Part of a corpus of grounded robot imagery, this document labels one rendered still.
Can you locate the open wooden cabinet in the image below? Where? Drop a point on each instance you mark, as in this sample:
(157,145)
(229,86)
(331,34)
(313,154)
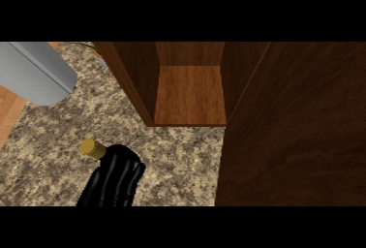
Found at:
(189,97)

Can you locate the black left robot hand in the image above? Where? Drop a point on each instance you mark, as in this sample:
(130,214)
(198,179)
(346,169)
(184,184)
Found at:
(113,187)

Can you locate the grey rounded appliance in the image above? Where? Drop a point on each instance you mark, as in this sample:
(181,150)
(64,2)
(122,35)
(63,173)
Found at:
(33,71)

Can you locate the dark wine bottle, yellow cap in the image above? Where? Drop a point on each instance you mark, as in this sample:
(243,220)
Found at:
(92,148)

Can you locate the dark brown cabinet door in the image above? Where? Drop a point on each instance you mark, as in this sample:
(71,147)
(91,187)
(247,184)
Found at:
(296,129)

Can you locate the green plant in orange pot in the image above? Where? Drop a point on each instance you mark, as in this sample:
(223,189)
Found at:
(96,51)

